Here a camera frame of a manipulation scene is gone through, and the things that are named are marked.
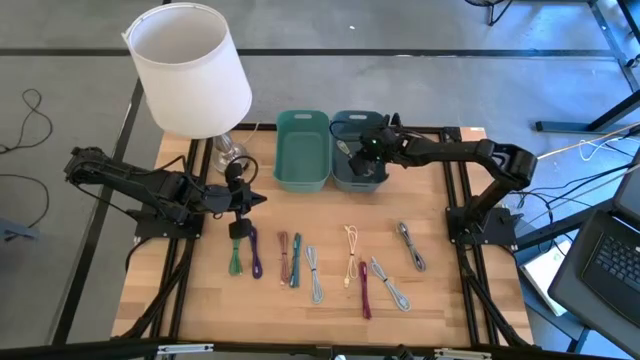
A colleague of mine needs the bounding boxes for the black desk frame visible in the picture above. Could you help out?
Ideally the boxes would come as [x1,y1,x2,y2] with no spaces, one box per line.
[534,0,640,135]

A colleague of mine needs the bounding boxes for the black aluminium table frame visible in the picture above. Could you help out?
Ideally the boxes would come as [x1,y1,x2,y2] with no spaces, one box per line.
[167,122,501,346]

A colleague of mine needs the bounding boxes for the light blue cable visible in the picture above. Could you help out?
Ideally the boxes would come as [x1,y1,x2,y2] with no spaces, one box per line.
[305,244,325,305]

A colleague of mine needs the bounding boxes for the dark grey braided cable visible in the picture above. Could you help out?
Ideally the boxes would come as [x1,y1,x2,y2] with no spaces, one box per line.
[396,221,427,273]

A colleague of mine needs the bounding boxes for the red-brown braided cable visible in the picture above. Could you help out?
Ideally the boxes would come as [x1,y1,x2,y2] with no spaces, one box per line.
[277,230,292,286]

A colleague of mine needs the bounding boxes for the black crossbar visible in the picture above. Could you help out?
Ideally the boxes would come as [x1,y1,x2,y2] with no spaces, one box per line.
[0,337,640,360]

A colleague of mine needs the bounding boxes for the grey white braided cable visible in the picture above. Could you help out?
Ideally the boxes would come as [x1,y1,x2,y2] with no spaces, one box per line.
[369,256,413,313]

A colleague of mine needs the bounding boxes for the teal plastic bin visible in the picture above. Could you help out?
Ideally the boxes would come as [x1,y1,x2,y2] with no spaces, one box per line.
[272,109,332,194]

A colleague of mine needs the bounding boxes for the green braided cable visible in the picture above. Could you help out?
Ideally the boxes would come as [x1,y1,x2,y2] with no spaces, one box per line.
[228,238,244,277]

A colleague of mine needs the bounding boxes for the silver bracket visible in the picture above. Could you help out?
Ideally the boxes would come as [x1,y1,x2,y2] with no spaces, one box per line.
[433,347,492,360]
[156,342,215,357]

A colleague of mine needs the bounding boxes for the blue floor object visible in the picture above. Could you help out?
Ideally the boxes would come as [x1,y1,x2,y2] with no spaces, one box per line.
[0,218,40,242]

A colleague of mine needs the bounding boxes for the white book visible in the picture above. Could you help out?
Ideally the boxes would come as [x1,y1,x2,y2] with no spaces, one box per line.
[518,238,574,317]

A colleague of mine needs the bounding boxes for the yellow extension cord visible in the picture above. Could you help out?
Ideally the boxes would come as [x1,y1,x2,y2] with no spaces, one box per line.
[537,122,640,160]

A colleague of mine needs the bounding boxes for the white lamp shade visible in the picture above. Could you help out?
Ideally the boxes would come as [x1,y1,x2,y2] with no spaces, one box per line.
[121,2,254,140]

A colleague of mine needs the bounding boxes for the teal braided cable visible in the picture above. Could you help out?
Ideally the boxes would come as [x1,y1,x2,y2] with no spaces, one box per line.
[289,232,303,290]

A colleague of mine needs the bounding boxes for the purple braided cable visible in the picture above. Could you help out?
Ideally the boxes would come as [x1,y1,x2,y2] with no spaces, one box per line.
[248,225,264,280]

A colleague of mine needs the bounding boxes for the black cable conduit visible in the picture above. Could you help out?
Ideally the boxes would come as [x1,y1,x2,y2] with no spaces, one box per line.
[119,238,194,341]
[459,244,531,349]

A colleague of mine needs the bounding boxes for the black open laptop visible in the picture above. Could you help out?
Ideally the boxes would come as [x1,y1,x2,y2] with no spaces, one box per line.
[547,208,640,357]

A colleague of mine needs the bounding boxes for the magenta braided cable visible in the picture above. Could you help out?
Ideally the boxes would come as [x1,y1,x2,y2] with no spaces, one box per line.
[358,260,373,321]

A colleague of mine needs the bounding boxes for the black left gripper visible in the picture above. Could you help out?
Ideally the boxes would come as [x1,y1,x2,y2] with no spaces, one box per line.
[202,159,268,240]

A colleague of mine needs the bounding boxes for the white lamp cord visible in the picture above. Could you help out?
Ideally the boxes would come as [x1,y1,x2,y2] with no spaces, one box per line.
[242,121,261,147]

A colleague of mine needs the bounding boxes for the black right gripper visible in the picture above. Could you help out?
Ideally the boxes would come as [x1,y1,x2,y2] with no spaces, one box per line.
[348,115,404,177]

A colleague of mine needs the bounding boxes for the dark laptop screen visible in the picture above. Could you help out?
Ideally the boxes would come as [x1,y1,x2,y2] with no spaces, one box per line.
[612,149,640,226]

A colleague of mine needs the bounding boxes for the black floor cable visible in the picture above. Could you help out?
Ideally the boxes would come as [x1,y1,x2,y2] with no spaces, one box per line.
[0,173,51,230]
[0,88,54,155]

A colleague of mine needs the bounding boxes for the silver lamp base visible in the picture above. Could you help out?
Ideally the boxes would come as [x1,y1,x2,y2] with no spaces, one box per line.
[212,132,251,175]

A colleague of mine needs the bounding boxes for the blue-grey plastic bin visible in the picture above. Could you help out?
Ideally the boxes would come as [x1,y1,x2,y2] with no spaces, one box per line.
[329,109,391,194]

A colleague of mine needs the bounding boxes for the cream cable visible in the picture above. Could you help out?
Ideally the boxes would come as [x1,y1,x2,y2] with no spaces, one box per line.
[343,224,360,290]

